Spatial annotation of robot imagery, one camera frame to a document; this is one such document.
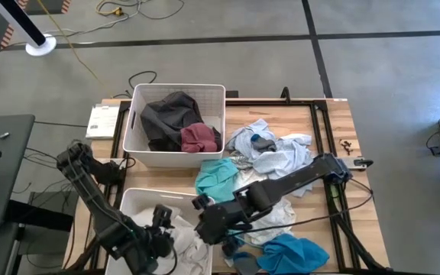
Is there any black desk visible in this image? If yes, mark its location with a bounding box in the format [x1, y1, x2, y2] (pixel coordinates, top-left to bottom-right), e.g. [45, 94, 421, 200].
[0, 113, 37, 230]

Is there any white paper booklet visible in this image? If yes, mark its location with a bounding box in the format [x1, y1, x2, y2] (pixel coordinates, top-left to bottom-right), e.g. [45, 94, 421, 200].
[85, 103, 121, 141]

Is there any black cable bundle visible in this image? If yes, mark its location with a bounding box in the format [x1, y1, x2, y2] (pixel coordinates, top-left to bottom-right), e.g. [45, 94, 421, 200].
[11, 118, 91, 268]

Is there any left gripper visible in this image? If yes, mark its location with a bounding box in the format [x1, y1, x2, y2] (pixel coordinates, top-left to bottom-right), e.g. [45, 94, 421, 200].
[145, 204, 177, 259]

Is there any white floor stand pole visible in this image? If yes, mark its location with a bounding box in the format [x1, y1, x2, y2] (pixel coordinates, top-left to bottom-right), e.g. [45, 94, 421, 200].
[0, 0, 57, 57]

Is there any bright blue fleece cloth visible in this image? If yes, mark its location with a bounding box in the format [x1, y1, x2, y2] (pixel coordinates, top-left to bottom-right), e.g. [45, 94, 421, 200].
[256, 233, 331, 275]

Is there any yellow extension cord coil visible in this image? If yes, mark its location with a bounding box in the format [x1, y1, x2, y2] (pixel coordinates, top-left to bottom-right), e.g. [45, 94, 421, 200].
[95, 0, 126, 18]

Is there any white perforated plastic basket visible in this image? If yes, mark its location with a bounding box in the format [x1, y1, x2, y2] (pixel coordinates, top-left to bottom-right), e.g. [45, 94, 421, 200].
[122, 82, 227, 169]
[105, 186, 214, 275]

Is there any black looped floor cable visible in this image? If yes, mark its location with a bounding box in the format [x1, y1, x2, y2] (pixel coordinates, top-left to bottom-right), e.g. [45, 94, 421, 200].
[112, 70, 158, 99]

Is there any thin yellow floor cable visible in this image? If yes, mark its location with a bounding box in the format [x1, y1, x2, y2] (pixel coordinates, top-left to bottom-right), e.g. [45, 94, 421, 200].
[35, 0, 114, 99]

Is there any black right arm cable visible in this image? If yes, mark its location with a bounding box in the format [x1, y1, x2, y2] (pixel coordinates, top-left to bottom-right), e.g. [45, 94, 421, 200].
[223, 178, 374, 238]

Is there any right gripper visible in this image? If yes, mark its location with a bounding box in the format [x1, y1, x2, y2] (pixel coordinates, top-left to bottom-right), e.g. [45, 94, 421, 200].
[192, 193, 246, 257]

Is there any dark grey garment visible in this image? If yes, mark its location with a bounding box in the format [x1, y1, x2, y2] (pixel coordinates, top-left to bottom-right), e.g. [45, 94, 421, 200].
[139, 90, 223, 153]

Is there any light blue patterned shirt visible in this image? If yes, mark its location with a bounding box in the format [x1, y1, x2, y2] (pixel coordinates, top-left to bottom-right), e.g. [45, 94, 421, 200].
[225, 118, 315, 198]

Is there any grey floor cable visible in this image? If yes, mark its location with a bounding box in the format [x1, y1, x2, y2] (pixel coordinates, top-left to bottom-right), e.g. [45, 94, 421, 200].
[0, 0, 156, 57]

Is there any maroon garment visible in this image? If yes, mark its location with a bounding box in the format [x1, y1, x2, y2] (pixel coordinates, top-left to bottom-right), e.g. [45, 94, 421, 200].
[180, 121, 219, 154]

